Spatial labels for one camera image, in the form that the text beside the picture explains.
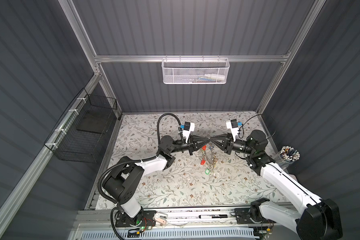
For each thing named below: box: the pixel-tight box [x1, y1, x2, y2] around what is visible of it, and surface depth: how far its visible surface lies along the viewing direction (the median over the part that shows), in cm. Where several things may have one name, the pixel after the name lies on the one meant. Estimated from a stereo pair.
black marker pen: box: [198, 214, 228, 219], surface depth 75 cm
